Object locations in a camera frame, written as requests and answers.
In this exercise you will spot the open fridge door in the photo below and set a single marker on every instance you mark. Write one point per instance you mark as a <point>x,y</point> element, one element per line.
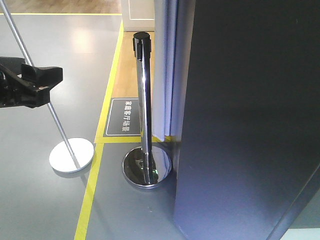
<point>249,161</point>

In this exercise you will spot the black floor sign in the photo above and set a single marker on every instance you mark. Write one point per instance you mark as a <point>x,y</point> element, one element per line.
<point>123,118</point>

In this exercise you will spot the metal stand with round base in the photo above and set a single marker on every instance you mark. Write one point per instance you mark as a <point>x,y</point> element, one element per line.
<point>71,154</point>

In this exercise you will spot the chrome stanchion post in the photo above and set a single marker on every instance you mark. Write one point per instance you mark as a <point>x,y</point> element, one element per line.
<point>146,166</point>

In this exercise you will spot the white curtain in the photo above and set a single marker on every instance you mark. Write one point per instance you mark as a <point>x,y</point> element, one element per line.
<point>164,63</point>

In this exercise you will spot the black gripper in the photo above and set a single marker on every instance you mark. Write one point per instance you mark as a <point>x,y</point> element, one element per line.
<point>25,85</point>

